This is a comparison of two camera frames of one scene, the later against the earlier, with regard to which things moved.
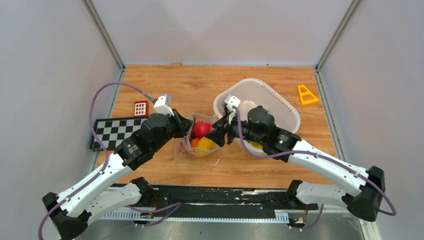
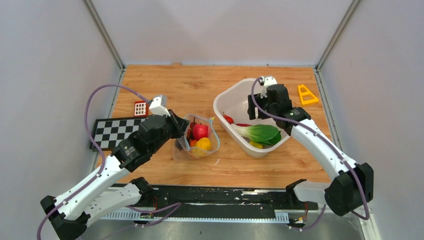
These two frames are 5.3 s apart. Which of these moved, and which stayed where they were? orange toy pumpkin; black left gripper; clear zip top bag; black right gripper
Moved: black right gripper
Stayed: orange toy pumpkin; clear zip top bag; black left gripper
